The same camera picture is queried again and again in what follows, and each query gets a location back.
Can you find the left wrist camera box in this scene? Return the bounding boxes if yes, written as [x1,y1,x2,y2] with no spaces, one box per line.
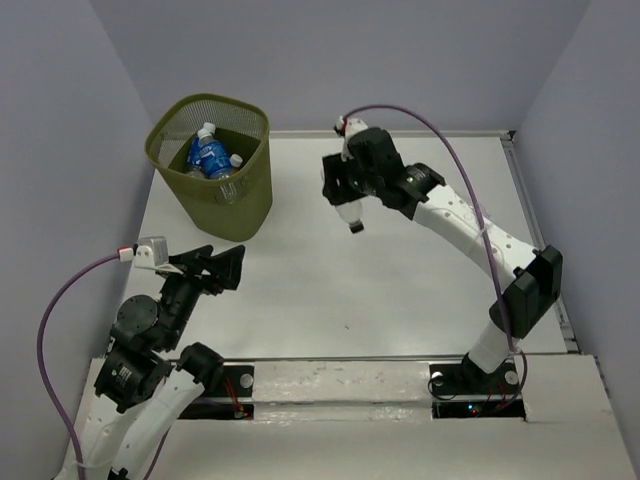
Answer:
[133,236,170,272]

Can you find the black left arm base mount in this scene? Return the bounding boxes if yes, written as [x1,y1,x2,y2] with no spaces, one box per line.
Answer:
[179,362,255,421]

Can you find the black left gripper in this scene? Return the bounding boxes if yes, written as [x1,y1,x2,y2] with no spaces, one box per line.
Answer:
[159,242,247,347]

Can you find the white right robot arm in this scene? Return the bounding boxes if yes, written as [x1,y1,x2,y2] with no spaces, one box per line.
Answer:
[322,119,563,392]

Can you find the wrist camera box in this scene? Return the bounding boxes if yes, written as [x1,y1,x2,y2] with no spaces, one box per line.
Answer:
[133,236,170,272]
[334,116,369,141]

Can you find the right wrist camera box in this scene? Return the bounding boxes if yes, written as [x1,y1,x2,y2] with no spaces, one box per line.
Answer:
[334,116,369,141]

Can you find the green mesh waste bin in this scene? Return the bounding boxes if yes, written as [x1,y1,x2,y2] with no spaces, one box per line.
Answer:
[144,93,273,242]

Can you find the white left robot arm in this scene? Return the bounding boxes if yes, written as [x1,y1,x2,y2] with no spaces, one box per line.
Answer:
[57,237,248,479]

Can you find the black label black cap bottle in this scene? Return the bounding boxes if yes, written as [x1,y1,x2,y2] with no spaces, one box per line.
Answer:
[335,200,364,234]

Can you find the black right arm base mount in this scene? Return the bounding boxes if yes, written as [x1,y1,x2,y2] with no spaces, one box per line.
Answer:
[426,361,526,420]

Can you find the blue label bottle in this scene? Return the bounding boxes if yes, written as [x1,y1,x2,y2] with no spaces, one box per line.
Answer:
[187,122,230,167]
[186,154,244,180]

